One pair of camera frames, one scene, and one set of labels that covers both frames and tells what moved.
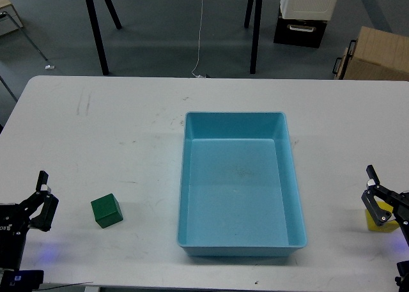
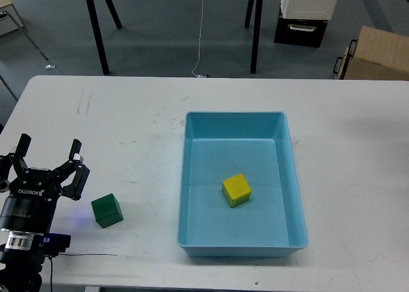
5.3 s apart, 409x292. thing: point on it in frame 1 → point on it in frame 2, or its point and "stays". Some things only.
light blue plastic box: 239,195 stays
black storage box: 307,33 stays
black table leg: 97,30 stays
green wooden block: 107,210 stays
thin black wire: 68,285 → 61,253
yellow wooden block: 388,227 → 236,190
